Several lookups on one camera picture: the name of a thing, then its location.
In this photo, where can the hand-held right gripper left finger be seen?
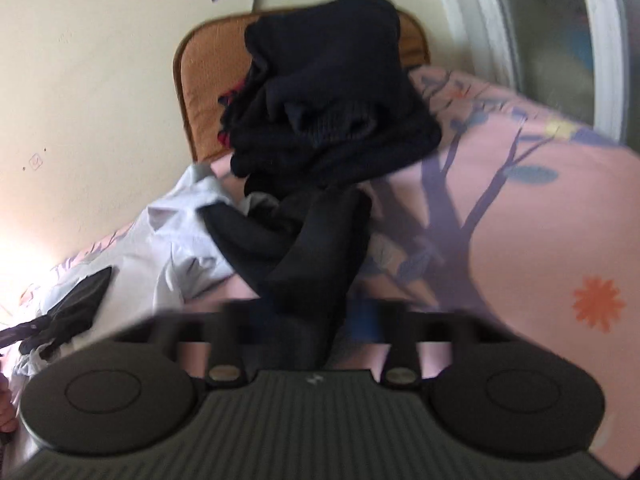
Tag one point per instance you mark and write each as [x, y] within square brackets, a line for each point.
[227, 330]

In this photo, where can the person's left hand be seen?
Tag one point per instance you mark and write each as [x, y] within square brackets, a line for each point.
[7, 410]

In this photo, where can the small wall sticker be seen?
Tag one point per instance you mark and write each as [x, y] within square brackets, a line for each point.
[35, 161]

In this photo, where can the pile of dark clothes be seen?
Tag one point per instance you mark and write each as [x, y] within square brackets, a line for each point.
[325, 110]

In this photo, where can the dark cloth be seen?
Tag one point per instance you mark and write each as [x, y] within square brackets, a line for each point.
[75, 305]

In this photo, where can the black garment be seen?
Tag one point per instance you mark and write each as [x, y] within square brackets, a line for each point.
[300, 260]

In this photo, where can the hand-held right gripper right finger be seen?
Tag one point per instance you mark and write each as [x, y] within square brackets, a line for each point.
[365, 325]

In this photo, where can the white garment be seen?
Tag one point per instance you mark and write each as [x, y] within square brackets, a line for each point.
[150, 245]

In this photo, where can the pink floral bedsheet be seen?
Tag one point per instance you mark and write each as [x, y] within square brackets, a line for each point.
[550, 210]

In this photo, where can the white window frame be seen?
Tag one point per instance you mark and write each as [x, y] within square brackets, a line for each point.
[607, 60]

